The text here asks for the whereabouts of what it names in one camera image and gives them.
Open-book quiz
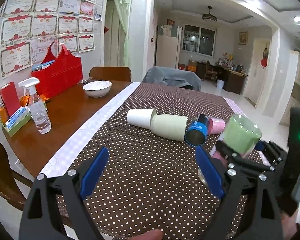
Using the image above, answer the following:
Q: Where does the cream wall cabinet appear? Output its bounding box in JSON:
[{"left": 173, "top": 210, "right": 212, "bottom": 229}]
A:
[{"left": 280, "top": 50, "right": 300, "bottom": 126}]

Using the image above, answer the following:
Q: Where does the green door curtain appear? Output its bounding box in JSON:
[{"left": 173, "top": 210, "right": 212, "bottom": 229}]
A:
[{"left": 114, "top": 0, "right": 132, "bottom": 67}]

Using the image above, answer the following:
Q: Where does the pink green glass cup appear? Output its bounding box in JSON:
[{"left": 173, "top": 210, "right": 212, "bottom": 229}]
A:
[{"left": 198, "top": 113, "right": 262, "bottom": 186}]

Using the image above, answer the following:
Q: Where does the pale green cup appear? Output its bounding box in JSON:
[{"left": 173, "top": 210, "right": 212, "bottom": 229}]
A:
[{"left": 151, "top": 114, "right": 187, "bottom": 142}]

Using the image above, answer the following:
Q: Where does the award certificate bottom left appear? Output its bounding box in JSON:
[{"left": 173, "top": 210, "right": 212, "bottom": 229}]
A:
[{"left": 0, "top": 41, "right": 32, "bottom": 78}]

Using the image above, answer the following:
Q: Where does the award certificate middle left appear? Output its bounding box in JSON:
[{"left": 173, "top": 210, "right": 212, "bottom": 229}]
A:
[{"left": 0, "top": 14, "right": 33, "bottom": 45}]

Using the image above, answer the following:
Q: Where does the white paper cup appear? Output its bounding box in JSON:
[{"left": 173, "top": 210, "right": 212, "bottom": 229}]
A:
[{"left": 127, "top": 108, "right": 157, "bottom": 129}]

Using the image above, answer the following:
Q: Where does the dark wooden desk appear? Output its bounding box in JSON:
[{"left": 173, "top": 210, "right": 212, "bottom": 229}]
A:
[{"left": 196, "top": 62, "right": 247, "bottom": 94}]

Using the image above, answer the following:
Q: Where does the window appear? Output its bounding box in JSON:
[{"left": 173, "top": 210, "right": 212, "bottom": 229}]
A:
[{"left": 183, "top": 25, "right": 216, "bottom": 56}]

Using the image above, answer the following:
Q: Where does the wooden desk chair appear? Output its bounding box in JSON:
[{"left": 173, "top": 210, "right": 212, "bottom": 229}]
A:
[{"left": 204, "top": 61, "right": 218, "bottom": 82}]

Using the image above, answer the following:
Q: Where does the green tray organizer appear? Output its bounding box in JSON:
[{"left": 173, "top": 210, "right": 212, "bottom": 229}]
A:
[{"left": 1, "top": 113, "right": 31, "bottom": 137}]

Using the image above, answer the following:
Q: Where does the left hand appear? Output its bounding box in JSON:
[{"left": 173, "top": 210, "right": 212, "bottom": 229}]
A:
[{"left": 129, "top": 229, "right": 163, "bottom": 240}]

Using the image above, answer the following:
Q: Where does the orange can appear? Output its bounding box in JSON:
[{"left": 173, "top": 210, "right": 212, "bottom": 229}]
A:
[{"left": 0, "top": 102, "right": 9, "bottom": 124}]

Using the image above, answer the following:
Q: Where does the right hand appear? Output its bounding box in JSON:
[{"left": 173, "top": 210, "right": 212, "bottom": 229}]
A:
[{"left": 280, "top": 210, "right": 298, "bottom": 240}]

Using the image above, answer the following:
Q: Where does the ceiling fan lamp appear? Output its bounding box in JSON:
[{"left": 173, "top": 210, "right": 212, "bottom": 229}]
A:
[{"left": 202, "top": 6, "right": 217, "bottom": 22}]

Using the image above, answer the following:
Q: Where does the wooden chair back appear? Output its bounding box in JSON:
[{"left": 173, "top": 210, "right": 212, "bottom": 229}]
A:
[{"left": 89, "top": 67, "right": 132, "bottom": 82}]

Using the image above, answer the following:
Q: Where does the award certificate upper left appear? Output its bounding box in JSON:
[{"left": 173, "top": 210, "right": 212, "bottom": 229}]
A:
[{"left": 2, "top": 0, "right": 34, "bottom": 17}]

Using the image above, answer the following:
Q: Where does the white door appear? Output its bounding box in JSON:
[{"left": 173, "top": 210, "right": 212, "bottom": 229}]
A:
[{"left": 247, "top": 39, "right": 270, "bottom": 106}]

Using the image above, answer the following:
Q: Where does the clear spray bottle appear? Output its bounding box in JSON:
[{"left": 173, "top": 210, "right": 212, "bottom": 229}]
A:
[{"left": 18, "top": 77, "right": 52, "bottom": 134}]

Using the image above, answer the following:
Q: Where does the red felt bag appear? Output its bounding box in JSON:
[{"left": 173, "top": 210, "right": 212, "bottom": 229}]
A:
[{"left": 31, "top": 42, "right": 83, "bottom": 99}]

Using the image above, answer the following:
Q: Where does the white bucket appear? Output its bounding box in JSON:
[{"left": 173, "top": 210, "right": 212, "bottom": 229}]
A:
[{"left": 216, "top": 80, "right": 225, "bottom": 90}]

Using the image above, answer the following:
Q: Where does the small framed picture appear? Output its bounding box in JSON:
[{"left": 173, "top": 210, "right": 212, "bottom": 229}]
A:
[{"left": 238, "top": 31, "right": 249, "bottom": 46}]

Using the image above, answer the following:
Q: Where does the white refrigerator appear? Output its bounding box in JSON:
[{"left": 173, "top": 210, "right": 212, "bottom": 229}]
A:
[{"left": 155, "top": 25, "right": 183, "bottom": 69}]

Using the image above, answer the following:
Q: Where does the award certificate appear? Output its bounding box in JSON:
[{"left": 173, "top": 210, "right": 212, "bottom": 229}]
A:
[
  {"left": 0, "top": 14, "right": 33, "bottom": 45},
  {"left": 2, "top": 0, "right": 34, "bottom": 17},
  {"left": 0, "top": 41, "right": 32, "bottom": 78}
]

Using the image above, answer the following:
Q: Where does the white ceramic bowl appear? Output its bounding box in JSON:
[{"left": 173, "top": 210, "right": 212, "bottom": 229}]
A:
[{"left": 83, "top": 80, "right": 112, "bottom": 98}]

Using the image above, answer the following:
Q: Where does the blue black metal cup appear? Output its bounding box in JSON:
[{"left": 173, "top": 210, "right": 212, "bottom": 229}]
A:
[{"left": 185, "top": 114, "right": 209, "bottom": 146}]

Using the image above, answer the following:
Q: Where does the wooden chair left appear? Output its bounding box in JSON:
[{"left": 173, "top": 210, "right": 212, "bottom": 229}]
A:
[{"left": 0, "top": 143, "right": 33, "bottom": 211}]

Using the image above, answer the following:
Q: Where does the blue white box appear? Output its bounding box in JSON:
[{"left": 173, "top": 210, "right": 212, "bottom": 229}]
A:
[{"left": 6, "top": 107, "right": 29, "bottom": 129}]

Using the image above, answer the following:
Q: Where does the chair with grey cover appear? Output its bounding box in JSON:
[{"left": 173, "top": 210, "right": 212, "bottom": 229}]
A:
[{"left": 142, "top": 67, "right": 202, "bottom": 91}]

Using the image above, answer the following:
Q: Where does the brown polka dot tablecloth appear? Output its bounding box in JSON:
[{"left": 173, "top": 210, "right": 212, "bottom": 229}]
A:
[{"left": 43, "top": 82, "right": 241, "bottom": 239}]

